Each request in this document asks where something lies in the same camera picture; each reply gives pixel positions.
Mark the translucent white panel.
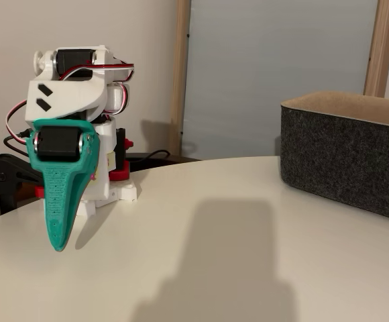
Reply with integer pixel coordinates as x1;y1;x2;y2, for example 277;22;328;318
182;0;380;162

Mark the red white black servo wire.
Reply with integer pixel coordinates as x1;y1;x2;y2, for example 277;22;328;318
59;61;135;115
5;99;32;136

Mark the light wooden post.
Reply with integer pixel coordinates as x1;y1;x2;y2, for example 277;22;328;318
363;0;389;99
168;0;192;158

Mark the black clamp with red pad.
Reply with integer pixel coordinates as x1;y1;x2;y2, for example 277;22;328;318
108;126;134;182
0;152;46;216

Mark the black power cable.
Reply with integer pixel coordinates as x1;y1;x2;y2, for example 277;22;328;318
126;149;171;163

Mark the grey felt box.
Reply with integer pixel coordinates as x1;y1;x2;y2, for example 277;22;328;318
280;90;389;224

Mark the black usb cable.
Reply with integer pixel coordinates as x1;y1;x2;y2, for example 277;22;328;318
2;129;32;157

